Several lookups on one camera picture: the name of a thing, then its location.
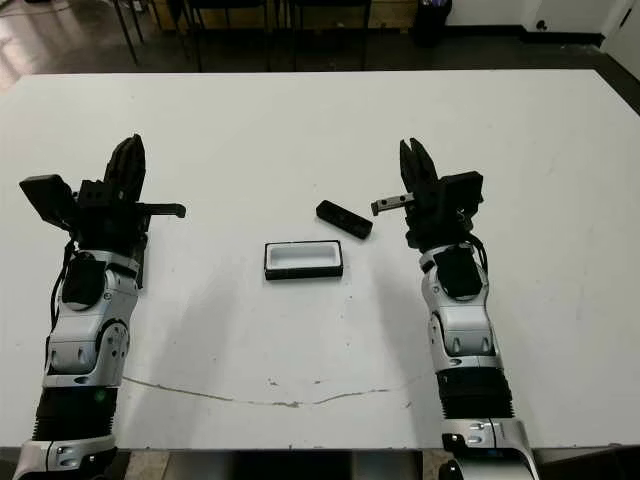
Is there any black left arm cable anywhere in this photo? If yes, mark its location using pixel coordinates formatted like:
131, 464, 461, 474
47, 238, 84, 351

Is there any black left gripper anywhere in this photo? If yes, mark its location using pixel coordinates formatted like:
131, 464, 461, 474
68, 132, 189, 262

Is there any black metal chair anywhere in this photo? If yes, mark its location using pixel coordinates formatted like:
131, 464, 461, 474
287, 0, 372, 71
185, 0, 275, 72

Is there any black metal table leg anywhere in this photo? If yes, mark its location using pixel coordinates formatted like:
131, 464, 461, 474
113, 0, 147, 66

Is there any black trash bin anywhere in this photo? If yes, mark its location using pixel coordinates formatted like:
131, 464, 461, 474
411, 0, 454, 49

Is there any dark robot torso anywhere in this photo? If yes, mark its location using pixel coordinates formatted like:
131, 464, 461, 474
234, 450, 352, 480

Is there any black camera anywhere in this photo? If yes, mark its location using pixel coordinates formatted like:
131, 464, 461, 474
315, 199, 376, 243

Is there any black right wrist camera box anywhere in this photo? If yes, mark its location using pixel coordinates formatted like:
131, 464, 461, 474
438, 171, 485, 214

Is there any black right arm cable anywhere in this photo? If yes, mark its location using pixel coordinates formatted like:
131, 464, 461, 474
457, 209, 490, 271

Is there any light wooden cabinet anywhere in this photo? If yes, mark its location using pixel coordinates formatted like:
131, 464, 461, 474
199, 0, 419, 31

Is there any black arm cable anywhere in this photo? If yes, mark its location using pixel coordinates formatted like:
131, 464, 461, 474
457, 209, 490, 271
47, 238, 84, 351

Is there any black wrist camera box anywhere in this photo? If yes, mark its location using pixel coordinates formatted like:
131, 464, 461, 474
18, 173, 84, 235
438, 171, 485, 214

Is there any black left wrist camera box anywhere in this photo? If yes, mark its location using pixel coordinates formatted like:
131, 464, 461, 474
18, 173, 84, 235

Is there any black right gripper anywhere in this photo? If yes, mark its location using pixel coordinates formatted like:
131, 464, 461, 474
370, 136, 484, 252

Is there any white door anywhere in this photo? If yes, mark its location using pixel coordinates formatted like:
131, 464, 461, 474
599, 0, 640, 54

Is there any black box with white insert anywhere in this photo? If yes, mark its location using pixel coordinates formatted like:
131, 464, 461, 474
261, 239, 346, 283

